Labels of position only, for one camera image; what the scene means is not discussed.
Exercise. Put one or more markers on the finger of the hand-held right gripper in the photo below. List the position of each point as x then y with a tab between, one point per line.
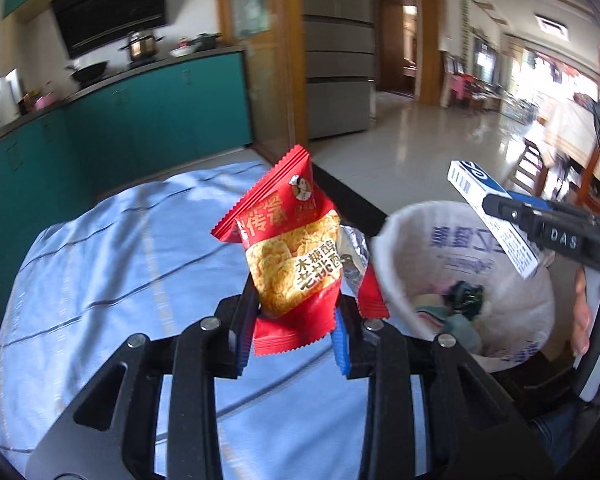
510	212
570	203

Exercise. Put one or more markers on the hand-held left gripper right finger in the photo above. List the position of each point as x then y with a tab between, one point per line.
340	352

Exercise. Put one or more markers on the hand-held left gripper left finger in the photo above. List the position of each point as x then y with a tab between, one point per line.
241	360

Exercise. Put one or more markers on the white blue medicine box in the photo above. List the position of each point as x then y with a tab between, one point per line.
510	245

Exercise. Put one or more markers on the dark green plastic bag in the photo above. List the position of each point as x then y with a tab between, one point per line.
465	296

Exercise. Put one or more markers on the bin with white plastic bag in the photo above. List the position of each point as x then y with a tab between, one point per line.
415	255

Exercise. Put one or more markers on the red snack packet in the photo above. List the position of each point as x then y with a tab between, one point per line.
290	240

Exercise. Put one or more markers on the person's right hand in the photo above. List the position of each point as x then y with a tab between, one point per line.
586	320

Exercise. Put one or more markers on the wooden stool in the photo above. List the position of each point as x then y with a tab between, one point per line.
527	160

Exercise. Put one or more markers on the dining table with cloth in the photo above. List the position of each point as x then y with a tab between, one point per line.
570	125

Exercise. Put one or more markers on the background wooden chairs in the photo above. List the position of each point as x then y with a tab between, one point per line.
460	85

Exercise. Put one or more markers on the blue cloth covered table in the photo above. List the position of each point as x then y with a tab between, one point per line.
105	285

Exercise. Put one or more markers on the ceiling air vent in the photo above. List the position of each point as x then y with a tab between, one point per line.
552	25

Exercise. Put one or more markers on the person's jeans leg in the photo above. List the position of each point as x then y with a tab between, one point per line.
555	425

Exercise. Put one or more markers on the green vine decoration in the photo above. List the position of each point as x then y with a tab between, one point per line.
466	30

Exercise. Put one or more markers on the brown wooden door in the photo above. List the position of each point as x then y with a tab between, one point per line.
392	50

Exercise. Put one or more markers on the grey refrigerator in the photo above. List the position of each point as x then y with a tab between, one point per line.
335	60

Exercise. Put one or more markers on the teal lower kitchen cabinets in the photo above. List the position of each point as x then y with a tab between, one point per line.
170	105

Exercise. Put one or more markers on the wood framed glass door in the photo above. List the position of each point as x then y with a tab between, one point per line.
260	60

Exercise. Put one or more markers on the white bowl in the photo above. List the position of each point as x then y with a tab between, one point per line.
182	51

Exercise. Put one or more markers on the black lidded pot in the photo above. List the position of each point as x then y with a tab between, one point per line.
205	41

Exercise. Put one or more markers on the black wok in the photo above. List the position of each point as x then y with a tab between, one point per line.
90	72

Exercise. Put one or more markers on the pink bowl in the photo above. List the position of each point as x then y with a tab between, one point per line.
44	101

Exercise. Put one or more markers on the steel cooking pot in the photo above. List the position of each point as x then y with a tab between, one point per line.
142	47

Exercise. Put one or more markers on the black range hood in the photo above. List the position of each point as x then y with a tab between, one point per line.
110	10

